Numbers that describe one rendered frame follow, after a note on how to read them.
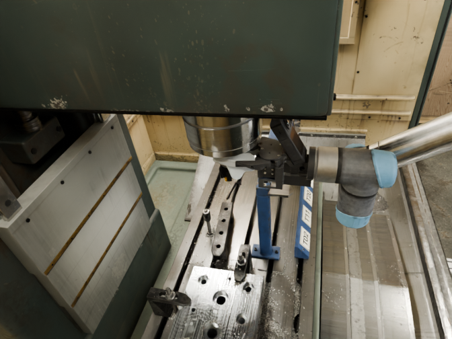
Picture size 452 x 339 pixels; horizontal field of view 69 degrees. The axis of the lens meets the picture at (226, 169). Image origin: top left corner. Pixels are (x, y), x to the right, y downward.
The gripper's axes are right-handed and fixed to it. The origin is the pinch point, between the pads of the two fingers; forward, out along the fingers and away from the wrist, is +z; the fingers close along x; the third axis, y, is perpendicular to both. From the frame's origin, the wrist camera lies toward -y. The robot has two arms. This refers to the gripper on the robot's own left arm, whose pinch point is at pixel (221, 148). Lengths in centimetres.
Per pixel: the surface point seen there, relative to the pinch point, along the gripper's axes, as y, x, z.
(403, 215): 79, 64, -65
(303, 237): 52, 21, -20
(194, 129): -9.4, -7.2, 2.5
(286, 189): 25.6, 16.6, -13.5
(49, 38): -28.1, -12.4, 21.6
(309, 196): 54, 44, -21
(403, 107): 42, 100, -62
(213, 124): -11.2, -8.0, -1.6
